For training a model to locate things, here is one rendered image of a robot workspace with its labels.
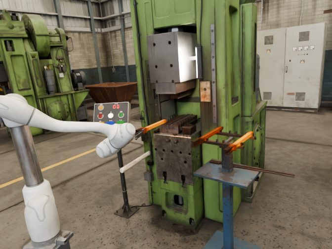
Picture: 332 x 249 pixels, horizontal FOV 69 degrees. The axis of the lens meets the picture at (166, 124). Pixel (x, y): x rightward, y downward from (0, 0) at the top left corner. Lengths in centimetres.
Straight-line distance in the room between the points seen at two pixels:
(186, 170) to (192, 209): 39
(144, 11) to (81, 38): 907
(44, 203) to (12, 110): 52
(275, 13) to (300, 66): 174
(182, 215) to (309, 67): 542
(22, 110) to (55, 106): 535
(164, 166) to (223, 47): 115
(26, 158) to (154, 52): 126
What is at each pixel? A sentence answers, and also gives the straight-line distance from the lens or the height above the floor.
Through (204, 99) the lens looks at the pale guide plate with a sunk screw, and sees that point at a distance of 210.
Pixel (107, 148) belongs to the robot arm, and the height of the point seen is 108.
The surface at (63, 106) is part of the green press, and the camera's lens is 682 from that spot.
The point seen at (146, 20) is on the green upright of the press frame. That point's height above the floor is 191.
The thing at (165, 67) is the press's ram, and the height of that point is 149.
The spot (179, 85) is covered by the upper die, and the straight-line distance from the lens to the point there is 213.
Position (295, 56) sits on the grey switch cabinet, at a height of 139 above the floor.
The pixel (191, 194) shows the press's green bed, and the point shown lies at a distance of 227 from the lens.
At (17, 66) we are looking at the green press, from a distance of 665.
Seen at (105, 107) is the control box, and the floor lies 116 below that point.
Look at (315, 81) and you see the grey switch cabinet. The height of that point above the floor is 76.
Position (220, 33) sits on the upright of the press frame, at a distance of 205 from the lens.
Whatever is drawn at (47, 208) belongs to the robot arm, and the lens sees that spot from 153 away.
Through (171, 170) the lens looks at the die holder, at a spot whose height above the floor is 58.
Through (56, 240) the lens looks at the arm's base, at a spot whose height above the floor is 64.
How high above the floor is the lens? 155
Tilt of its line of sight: 15 degrees down
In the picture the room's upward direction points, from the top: 5 degrees counter-clockwise
